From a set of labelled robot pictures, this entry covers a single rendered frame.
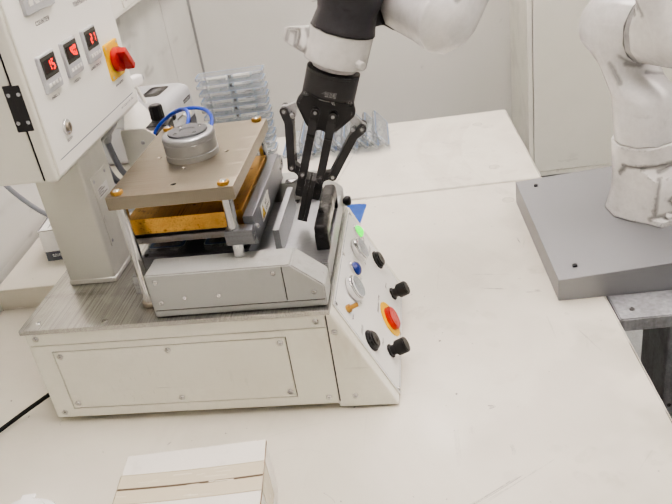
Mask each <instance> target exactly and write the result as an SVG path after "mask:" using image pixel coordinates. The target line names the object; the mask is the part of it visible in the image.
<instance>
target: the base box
mask: <svg viewBox="0 0 672 504"><path fill-rule="evenodd" d="M25 338H26V340H27V342H28V345H29V347H30V350H31V352H32V354H33V357H34V359H35V362H36V364H37V366H38V369H39V371H40V374H41V376H42V378H43V381H44V383H45V386H46V388H47V391H48V393H49V395H50V398H51V400H52V403H53V405H54V407H55V410H56V412H57V415H58V416H59V417H75V416H95V415H114V414H134V413H153V412H172V411H192V410H211V409H230V408H250V407H269V406H288V405H308V404H327V403H339V404H340V406H359V405H379V404H398V403H399V393H398V392H397V391H396V389H395V388H394V387H393V385H392V384H391V383H390V381H389V380H388V379H387V377H386V376H385V375H384V373H383V372H382V371H381V369H380V368H379V367H378V365H377V364H376V363H375V361H374V360H373V359H372V357H371V356H370V355H369V353H368V352H367V351H366V349H365V348H364V347H363V345H362V344H361V343H360V341H359V340H358V339H357V337H356V336H355V335H354V333H353V332H352V331H351V329H350V328H349V327H348V325H347V324H346V323H345V321H344V320H343V319H342V317H341V316H340V315H339V313H338V312H337V311H336V309H335V308H334V307H333V305H332V301H331V307H330V314H329V315H317V316H302V317H288V318H273V319H259V320H244V321H230V322H215V323H201V324H186V325H172V326H157V327H143V328H128V329H114V330H99V331H84V332H70V333H55V334H41V335H26V336H25Z"/></svg>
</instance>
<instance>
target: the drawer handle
mask: <svg viewBox="0 0 672 504"><path fill-rule="evenodd" d="M338 205H339V204H338V197H337V191H336V187H335V185H333V184H329V185H325V186H324V187H323V192H322V196H321V200H320V204H319V208H318V212H317V217H316V221H315V225H314V232H315V241H316V246H317V250H326V249H330V247H331V243H330V237H329V232H330V227H331V222H332V217H333V212H334V208H338Z"/></svg>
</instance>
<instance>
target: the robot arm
mask: <svg viewBox="0 0 672 504"><path fill-rule="evenodd" d="M488 2H489V0H317V8H316V10H315V13H314V15H313V18H312V20H311V21H310V25H302V26H289V27H285V28H284V33H283V40H284V41H285V42H287V43H288V44H290V45H291V46H293V47H294V48H296V49H297V50H299V51H300V52H303V53H304V55H305V58H307V59H308V60H309V62H308V63H307V67H306V73H305V78H304V83H303V89H302V92H301V94H300V95H299V96H298V98H297V101H294V102H291V103H289V104H288V103H286V102H285V103H283V104H282V106H281V108H280V110H279V113H280V115H281V117H282V119H283V122H284V125H285V139H286V154H287V168H288V170H289V171H290V172H294V173H296V174H297V176H298V181H297V186H296V191H295V194H296V196H300V197H302V199H301V204H300V209H299V214H298V219H297V220H302V221H305V222H307V220H308V216H309V212H310V207H311V202H312V199H314V200H319V198H320V196H321V191H322V187H323V183H324V182H325V181H326V180H331V181H335V180H336V179H337V177H338V175H339V173H340V171H341V169H342V167H343V165H344V163H345V161H346V159H347V158H348V156H349V154H350V152H351V150H352V148H353V146H354V144H355V142H356V140H357V139H358V138H359V137H361V136H362V135H363V134H364V133H365V132H366V129H367V122H366V121H365V120H361V119H360V118H359V117H358V116H357V115H356V114H355V112H356V109H355V105H354V101H355V96H356V92H357V87H358V83H359V79H360V73H359V72H361V71H364V70H365V69H366V68H367V64H368V59H369V55H370V51H371V47H372V42H373V38H374V37H375V30H376V26H381V25H384V26H386V27H388V28H390V29H392V30H395V31H397V32H398V33H400V34H402V35H404V36H406V37H407V38H409V39H411V40H413V41H414V42H415V43H417V44H418V45H419V46H421V47H422V48H423V49H425V50H426V51H429V52H434V53H440V54H446V53H447V52H449V51H451V50H453V49H455V48H457V47H459V46H461V45H463V44H465V42H466V41H467V40H468V39H469V38H470V36H471V35H472V34H473V33H474V32H475V30H476V28H477V25H478V23H479V21H480V19H481V17H482V15H483V12H484V10H485V8H486V6H487V4H488ZM579 36H580V40H581V42H582V43H583V44H584V46H585V47H586V48H587V49H588V50H589V51H590V52H591V54H592V55H593V57H594V58H595V59H596V61H597V62H598V64H599V66H600V68H601V71H602V74H603V76H604V79H605V81H606V84H607V87H608V89H609V92H610V94H611V104H612V118H613V133H614V135H613V136H612V138H611V164H612V175H611V188H610V191H609V194H608V198H607V201H606V205H605V207H606V208H607V209H608V210H609V211H610V212H611V213H612V215H613V216H614V217H618V218H621V219H625V220H628V221H632V222H638V223H645V224H649V225H653V226H656V227H660V228H663V227H667V226H671V225H672V82H671V81H670V80H669V79H668V78H667V76H666V75H665V74H664V72H663V70H662V68H661V67H666V68H672V0H590V2H589V3H588V4H587V5H586V7H585V8H584V10H583V12H582V14H581V17H580V19H579ZM297 109H299V111H300V113H301V115H302V117H303V119H304V121H305V123H306V125H307V126H308V129H307V135H306V140H305V145H304V150H303V155H302V160H301V163H299V162H298V160H297V144H296V128H295V117H296V115H297ZM349 121H351V124H350V127H349V129H350V132H349V134H348V136H347V138H346V140H345V142H344V144H343V146H342V148H341V150H340V152H339V154H338V155H337V157H336V159H335V161H334V163H333V165H332V167H331V169H326V168H327V163H328V159H329V154H330V149H331V145H332V140H333V135H334V132H337V131H338V130H339V129H341V128H342V127H343V126H344V125H345V124H347V123H348V122H349ZM317 130H322V131H324V132H325V136H324V141H323V146H322V151H321V156H320V161H319V166H318V170H317V173H313V172H309V171H308V169H309V164H310V160H311V155H312V150H313V145H314V140H315V136H316V131H317Z"/></svg>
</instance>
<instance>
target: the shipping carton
mask: <svg viewBox="0 0 672 504"><path fill-rule="evenodd" d="M112 504H278V486H277V482H276V478H275V474H274V470H273V466H272V462H271V458H270V454H269V450H268V445H267V441H266V440H257V441H249V442H241V443H233V444H225V445H217V446H209V447H200V448H192V449H184V450H176V451H168V452H160V453H152V454H143V455H135V456H128V458H127V461H126V464H125V467H124V470H123V474H122V476H121V477H120V480H119V483H118V487H117V490H116V493H115V496H114V500H113V503H112Z"/></svg>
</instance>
